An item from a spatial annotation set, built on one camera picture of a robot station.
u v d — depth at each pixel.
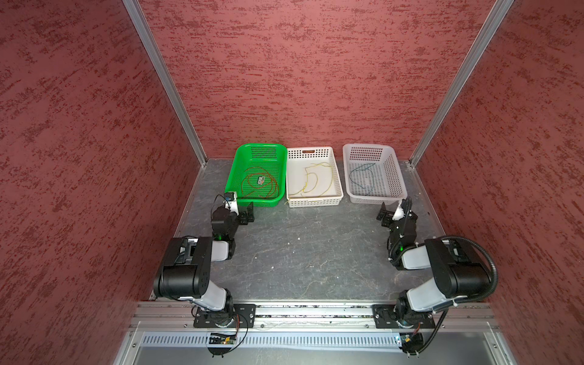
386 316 0.74
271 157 1.14
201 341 0.71
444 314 0.70
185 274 0.45
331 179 1.13
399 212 0.78
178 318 0.76
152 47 0.79
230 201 0.80
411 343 0.71
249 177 1.14
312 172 1.15
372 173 1.14
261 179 1.13
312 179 1.14
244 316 0.74
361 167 1.18
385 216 0.83
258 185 1.10
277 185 1.10
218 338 0.73
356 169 1.18
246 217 0.85
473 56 0.81
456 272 0.46
